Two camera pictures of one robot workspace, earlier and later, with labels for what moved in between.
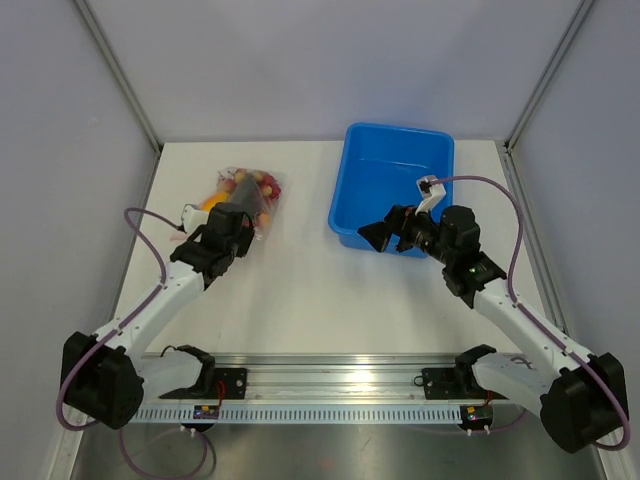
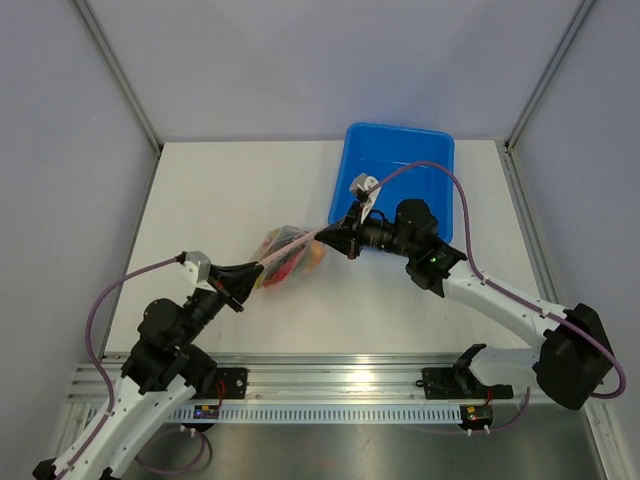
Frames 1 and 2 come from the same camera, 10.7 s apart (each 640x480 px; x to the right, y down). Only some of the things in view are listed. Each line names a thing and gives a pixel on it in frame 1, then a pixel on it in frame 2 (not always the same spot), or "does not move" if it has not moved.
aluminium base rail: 328,376 does not move
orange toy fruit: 210,202 to 317,254
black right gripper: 401,221 to 345,238
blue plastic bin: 377,168 does not move
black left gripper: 247,234 to 240,277
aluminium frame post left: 118,67 does not move
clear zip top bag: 254,190 to 288,255
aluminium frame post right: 582,9 does not move
